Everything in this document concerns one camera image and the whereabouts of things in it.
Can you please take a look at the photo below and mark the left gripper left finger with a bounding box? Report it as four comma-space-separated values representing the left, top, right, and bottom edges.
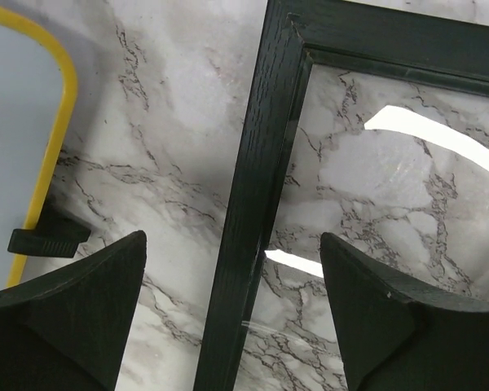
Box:
0, 231, 147, 390

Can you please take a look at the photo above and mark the clear glass pane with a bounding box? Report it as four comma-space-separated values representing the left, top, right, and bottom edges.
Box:
235, 66, 489, 390

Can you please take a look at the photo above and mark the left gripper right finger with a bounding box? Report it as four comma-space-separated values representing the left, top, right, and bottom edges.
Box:
320, 233, 489, 390

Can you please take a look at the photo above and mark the black picture frame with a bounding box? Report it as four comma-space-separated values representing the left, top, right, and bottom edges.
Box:
194, 1, 489, 390

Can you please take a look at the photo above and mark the yellow rimmed whiteboard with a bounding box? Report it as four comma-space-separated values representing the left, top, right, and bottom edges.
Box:
0, 7, 84, 290

